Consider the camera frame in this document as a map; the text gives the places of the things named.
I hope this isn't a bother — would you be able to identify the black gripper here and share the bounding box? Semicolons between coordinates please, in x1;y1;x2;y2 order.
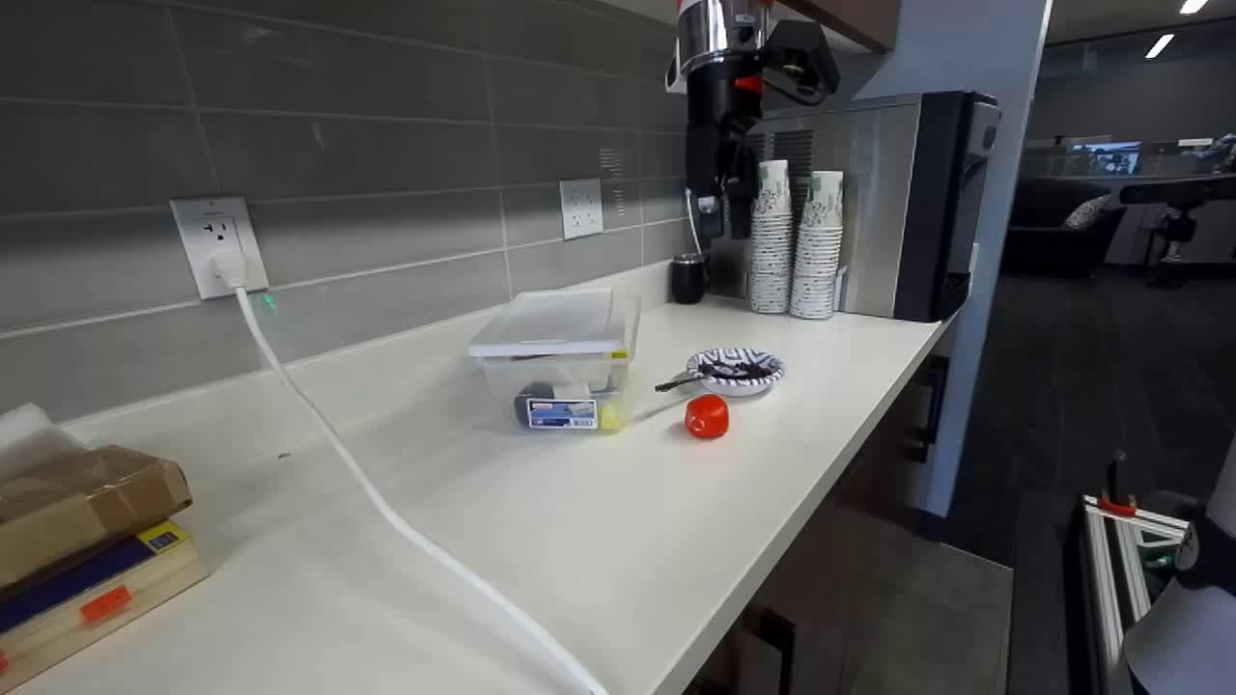
682;61;766;248

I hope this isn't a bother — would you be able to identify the patterned paper cup stack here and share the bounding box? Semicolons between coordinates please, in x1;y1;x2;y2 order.
788;167;849;324
744;155;797;319

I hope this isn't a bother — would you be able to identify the small black cup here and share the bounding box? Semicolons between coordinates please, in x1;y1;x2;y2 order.
664;251;709;308

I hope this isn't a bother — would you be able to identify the blue white patterned bowl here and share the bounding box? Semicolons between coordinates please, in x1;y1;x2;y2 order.
682;343;788;401

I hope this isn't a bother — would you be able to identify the clear plastic lidded container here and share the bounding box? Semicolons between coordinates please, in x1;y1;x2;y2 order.
463;283;645;436

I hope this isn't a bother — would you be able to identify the blue white small box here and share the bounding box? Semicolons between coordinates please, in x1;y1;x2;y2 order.
516;392;605;436

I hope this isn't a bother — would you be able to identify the lit computer monitor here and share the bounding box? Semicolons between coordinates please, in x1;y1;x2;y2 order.
1076;133;1145;181

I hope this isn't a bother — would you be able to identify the white rounded object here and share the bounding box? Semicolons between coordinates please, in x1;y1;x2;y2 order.
1118;436;1236;695

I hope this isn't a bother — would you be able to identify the brown cardboard box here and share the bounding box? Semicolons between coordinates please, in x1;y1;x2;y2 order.
0;442;195;590

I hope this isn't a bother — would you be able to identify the white power cable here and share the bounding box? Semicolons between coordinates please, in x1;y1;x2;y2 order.
228;272;609;695

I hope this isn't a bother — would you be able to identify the white wall power outlet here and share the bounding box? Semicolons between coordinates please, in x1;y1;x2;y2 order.
166;191;275;306

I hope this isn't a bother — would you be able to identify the aluminium frame stand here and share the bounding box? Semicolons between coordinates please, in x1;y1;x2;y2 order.
1076;489;1200;695

